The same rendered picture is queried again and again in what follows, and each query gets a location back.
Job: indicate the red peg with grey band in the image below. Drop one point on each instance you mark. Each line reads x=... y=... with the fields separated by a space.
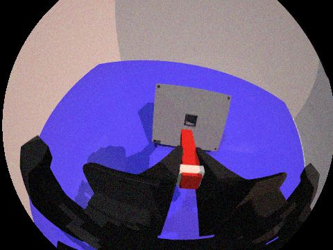
x=191 y=173

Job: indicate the grey sloped panel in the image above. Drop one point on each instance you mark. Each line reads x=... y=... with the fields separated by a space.
x=202 y=111

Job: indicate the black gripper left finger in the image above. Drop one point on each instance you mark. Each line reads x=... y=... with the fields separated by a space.
x=152 y=189

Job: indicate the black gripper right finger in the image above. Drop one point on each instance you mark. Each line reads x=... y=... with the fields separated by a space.
x=222 y=192

